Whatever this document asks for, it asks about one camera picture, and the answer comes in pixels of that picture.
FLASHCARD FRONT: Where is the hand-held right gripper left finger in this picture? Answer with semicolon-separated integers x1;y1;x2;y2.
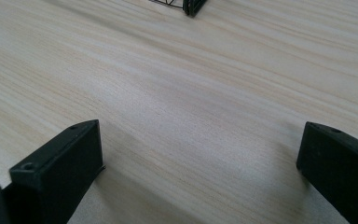
1;119;106;224

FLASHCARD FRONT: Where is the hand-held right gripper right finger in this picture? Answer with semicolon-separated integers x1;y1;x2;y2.
296;120;358;224

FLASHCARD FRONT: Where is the black wire mesh basket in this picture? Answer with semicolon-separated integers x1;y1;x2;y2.
148;0;209;18

